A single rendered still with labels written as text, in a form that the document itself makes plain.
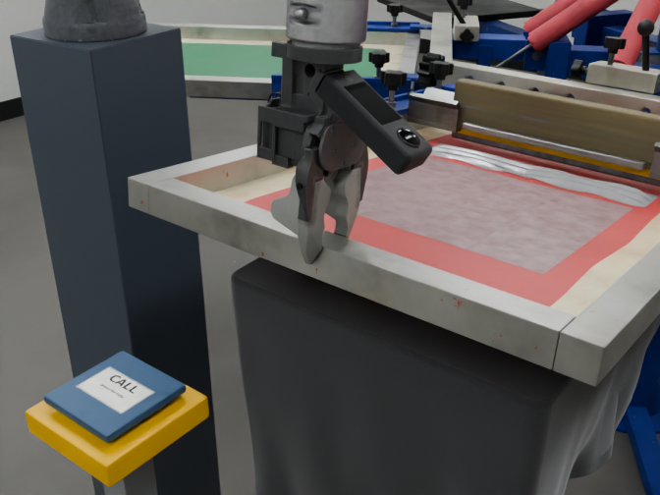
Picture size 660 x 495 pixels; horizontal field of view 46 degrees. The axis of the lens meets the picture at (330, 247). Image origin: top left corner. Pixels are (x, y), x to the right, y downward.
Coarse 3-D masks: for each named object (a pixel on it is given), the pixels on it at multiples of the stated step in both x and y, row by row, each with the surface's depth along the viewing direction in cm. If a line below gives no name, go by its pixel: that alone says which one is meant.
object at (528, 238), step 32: (512, 192) 109; (544, 192) 110; (576, 192) 111; (448, 224) 96; (480, 224) 96; (512, 224) 97; (544, 224) 98; (576, 224) 98; (608, 224) 99; (640, 224) 100; (416, 256) 86; (448, 256) 86; (480, 256) 87; (512, 256) 87; (544, 256) 88; (576, 256) 89; (512, 288) 80; (544, 288) 80
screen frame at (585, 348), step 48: (144, 192) 93; (192, 192) 90; (240, 240) 85; (288, 240) 80; (336, 240) 79; (384, 288) 74; (432, 288) 71; (480, 288) 71; (624, 288) 73; (480, 336) 69; (528, 336) 66; (576, 336) 64; (624, 336) 67
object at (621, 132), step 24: (456, 96) 129; (480, 96) 127; (504, 96) 124; (528, 96) 122; (552, 96) 120; (480, 120) 128; (504, 120) 125; (528, 120) 123; (552, 120) 120; (576, 120) 118; (600, 120) 116; (624, 120) 113; (648, 120) 111; (576, 144) 119; (600, 144) 117; (624, 144) 114; (648, 144) 112; (648, 168) 113
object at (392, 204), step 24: (432, 144) 130; (456, 144) 131; (480, 144) 132; (384, 168) 116; (432, 168) 117; (456, 168) 118; (480, 168) 119; (288, 192) 103; (384, 192) 105; (408, 192) 106; (432, 192) 106; (456, 192) 107; (480, 192) 108; (360, 216) 96; (384, 216) 97; (408, 216) 97; (432, 216) 98; (360, 240) 89; (384, 240) 90
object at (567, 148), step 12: (480, 132) 127; (492, 132) 126; (504, 132) 124; (540, 144) 121; (552, 144) 120; (564, 144) 119; (588, 156) 117; (600, 156) 116; (612, 156) 115; (636, 168) 113
